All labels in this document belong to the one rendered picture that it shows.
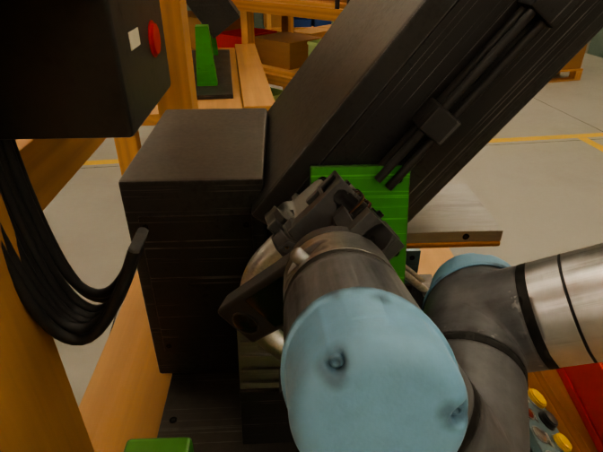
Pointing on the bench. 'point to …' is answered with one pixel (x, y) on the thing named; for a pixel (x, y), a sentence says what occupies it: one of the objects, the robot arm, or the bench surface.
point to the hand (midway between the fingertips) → (301, 226)
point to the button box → (542, 431)
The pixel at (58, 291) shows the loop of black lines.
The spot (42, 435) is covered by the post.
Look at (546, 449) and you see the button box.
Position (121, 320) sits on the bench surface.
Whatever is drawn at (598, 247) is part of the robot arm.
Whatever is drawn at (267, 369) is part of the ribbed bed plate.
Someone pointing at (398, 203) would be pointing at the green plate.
